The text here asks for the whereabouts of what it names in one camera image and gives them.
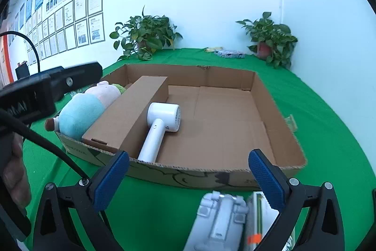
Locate wall of framed certificates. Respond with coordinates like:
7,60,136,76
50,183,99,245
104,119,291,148
6,0,105,66

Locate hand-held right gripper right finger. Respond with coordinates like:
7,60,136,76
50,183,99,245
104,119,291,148
248,149,345,251

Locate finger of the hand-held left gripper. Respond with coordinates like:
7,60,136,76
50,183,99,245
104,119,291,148
60,61,103,96

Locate large cardboard box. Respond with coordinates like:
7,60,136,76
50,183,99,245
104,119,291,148
56,63,307,192

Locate green tablecloth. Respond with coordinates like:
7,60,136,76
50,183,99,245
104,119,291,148
22,48,371,251

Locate person's left hand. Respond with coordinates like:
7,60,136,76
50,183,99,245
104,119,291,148
3,133,32,209

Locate thin black cable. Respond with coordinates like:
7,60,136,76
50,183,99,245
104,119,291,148
0,31,42,74

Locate green and white medicine box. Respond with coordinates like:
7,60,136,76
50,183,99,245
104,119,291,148
244,191,297,251

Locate grey folding phone stand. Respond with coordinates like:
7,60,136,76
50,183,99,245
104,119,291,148
184,192,249,251

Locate grey printed packets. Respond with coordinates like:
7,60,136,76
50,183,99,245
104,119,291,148
214,49,246,59

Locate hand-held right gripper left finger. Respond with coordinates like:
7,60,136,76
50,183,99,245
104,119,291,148
33,150,130,251

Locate green plant in red pot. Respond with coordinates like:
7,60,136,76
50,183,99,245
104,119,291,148
235,12,298,69

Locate long brown cardboard box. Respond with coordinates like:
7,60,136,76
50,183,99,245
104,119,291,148
82,75,169,151

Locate white hair dryer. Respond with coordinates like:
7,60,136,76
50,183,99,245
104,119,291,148
137,102,180,163

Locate pink and teal plush toy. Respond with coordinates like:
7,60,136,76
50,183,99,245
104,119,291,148
45,81,127,141

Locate black cabinet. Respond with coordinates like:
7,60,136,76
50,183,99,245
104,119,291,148
15,61,30,81

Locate bushy potted green plant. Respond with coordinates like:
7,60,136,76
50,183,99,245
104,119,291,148
110,5,183,62

